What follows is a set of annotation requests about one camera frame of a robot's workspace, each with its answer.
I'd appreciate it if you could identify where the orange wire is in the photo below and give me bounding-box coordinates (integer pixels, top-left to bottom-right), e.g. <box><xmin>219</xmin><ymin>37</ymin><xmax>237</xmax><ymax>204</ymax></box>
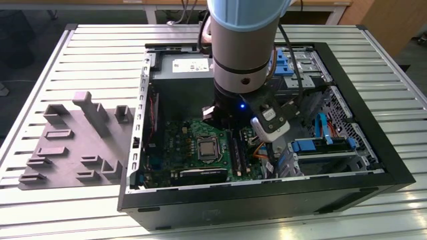
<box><xmin>251</xmin><ymin>146</ymin><xmax>268</xmax><ymax>160</ymax></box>

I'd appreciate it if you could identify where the black graphics card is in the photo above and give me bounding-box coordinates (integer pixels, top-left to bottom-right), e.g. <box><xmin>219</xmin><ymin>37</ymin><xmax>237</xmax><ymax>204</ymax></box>
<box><xmin>169</xmin><ymin>166</ymin><xmax>229</xmax><ymax>186</ymax></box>

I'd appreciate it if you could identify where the black RAM slot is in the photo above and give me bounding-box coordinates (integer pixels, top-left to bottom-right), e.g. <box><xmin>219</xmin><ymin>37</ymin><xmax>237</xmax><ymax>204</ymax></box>
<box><xmin>225</xmin><ymin>129</ymin><xmax>239</xmax><ymax>177</ymax></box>

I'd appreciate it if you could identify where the wood-topped white desk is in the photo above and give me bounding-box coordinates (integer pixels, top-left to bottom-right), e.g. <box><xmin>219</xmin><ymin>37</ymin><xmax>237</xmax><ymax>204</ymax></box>
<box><xmin>0</xmin><ymin>0</ymin><xmax>355</xmax><ymax>26</ymax></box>

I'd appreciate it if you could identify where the black camera cable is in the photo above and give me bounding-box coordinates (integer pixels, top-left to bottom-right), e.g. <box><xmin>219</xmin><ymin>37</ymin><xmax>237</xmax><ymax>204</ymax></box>
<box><xmin>276</xmin><ymin>24</ymin><xmax>306</xmax><ymax>119</ymax></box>

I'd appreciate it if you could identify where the black PC case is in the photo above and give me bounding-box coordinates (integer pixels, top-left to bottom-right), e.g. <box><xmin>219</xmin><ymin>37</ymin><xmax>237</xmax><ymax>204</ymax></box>
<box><xmin>116</xmin><ymin>41</ymin><xmax>418</xmax><ymax>231</ymax></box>

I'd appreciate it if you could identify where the green motherboard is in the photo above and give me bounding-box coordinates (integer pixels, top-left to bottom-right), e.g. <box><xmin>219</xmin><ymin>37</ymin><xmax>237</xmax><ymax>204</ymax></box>
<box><xmin>143</xmin><ymin>117</ymin><xmax>268</xmax><ymax>187</ymax></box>

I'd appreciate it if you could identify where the metal disk bay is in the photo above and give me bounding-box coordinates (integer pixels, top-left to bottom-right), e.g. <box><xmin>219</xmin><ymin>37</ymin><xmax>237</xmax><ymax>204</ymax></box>
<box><xmin>286</xmin><ymin>138</ymin><xmax>371</xmax><ymax>178</ymax></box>

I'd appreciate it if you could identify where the grey power supply unit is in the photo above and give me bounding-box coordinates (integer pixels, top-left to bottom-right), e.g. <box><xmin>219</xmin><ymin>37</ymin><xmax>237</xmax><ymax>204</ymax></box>
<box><xmin>148</xmin><ymin>52</ymin><xmax>217</xmax><ymax>120</ymax></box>

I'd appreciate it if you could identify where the black cable bundle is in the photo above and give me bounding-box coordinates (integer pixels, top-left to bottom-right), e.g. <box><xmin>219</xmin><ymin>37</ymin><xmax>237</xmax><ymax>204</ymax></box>
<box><xmin>248</xmin><ymin>84</ymin><xmax>331</xmax><ymax>146</ymax></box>

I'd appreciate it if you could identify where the silver CPU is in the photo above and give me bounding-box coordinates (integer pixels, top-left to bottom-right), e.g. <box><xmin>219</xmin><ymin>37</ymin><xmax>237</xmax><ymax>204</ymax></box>
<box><xmin>199</xmin><ymin>142</ymin><xmax>217</xmax><ymax>156</ymax></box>

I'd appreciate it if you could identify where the hard disk in blue carrier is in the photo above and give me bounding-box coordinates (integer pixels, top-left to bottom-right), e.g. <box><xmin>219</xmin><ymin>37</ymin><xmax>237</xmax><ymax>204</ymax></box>
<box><xmin>288</xmin><ymin>138</ymin><xmax>358</xmax><ymax>154</ymax></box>

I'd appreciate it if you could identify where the blue flat data wire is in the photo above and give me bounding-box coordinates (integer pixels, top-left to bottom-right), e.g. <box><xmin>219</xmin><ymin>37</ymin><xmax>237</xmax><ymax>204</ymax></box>
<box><xmin>315</xmin><ymin>112</ymin><xmax>335</xmax><ymax>146</ymax></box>

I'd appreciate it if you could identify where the blue board connector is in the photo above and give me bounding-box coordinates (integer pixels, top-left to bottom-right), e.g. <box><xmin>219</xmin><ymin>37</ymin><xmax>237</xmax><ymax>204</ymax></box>
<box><xmin>148</xmin><ymin>154</ymin><xmax>161</xmax><ymax>172</ymax></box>

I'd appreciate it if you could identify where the blue drive latch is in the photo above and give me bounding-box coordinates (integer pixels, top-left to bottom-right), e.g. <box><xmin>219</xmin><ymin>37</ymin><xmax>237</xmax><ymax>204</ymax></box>
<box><xmin>274</xmin><ymin>49</ymin><xmax>295</xmax><ymax>77</ymax></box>

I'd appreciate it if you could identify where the grey parts rack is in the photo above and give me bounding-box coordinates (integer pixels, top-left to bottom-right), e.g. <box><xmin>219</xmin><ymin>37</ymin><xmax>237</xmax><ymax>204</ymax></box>
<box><xmin>16</xmin><ymin>90</ymin><xmax>137</xmax><ymax>192</ymax></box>

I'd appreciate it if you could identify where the black camera bracket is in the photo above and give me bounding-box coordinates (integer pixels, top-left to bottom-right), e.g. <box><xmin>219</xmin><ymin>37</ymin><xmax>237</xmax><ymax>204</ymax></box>
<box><xmin>237</xmin><ymin>84</ymin><xmax>288</xmax><ymax>132</ymax></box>

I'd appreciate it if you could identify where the wooden cabinet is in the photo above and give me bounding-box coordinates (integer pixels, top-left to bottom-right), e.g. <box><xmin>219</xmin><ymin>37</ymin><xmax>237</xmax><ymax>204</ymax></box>
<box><xmin>338</xmin><ymin>0</ymin><xmax>427</xmax><ymax>60</ymax></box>

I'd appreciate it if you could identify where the CPU socket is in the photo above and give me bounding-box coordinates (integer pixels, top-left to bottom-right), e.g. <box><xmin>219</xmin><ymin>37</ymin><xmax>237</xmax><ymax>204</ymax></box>
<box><xmin>195</xmin><ymin>135</ymin><xmax>224</xmax><ymax>164</ymax></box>

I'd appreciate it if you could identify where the thin red wire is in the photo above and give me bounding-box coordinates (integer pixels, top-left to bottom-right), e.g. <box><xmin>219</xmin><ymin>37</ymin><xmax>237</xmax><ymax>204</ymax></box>
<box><xmin>148</xmin><ymin>94</ymin><xmax>159</xmax><ymax>133</ymax></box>

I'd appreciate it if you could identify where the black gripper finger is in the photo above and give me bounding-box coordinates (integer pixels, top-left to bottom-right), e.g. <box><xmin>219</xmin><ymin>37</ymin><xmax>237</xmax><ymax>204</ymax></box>
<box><xmin>201</xmin><ymin>105</ymin><xmax>235</xmax><ymax>132</ymax></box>

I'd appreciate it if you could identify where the metal drive cage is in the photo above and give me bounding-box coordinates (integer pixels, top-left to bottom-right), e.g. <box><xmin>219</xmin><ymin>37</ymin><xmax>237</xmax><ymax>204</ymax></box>
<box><xmin>272</xmin><ymin>48</ymin><xmax>335</xmax><ymax>106</ymax></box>

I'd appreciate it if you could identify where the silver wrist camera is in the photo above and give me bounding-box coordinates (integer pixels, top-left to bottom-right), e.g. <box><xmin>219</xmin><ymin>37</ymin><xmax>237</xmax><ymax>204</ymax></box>
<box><xmin>250</xmin><ymin>109</ymin><xmax>292</xmax><ymax>144</ymax></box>

